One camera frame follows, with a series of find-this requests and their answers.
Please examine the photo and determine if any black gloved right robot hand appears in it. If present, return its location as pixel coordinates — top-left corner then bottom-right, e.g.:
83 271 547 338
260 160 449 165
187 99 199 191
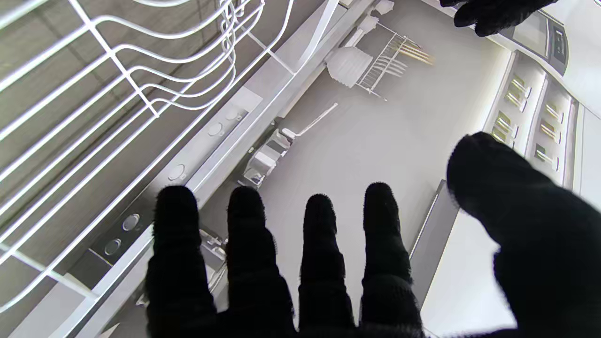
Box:
145 131 601 338

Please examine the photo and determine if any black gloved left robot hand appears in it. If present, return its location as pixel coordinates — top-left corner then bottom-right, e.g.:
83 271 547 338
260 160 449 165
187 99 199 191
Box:
440 0 557 37

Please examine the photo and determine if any printed kitchen scene backdrop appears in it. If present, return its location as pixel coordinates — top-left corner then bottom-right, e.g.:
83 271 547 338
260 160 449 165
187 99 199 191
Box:
9 0 601 338

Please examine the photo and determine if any white wire dish rack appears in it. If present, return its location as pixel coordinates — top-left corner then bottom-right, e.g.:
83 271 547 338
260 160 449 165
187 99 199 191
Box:
0 0 294 315

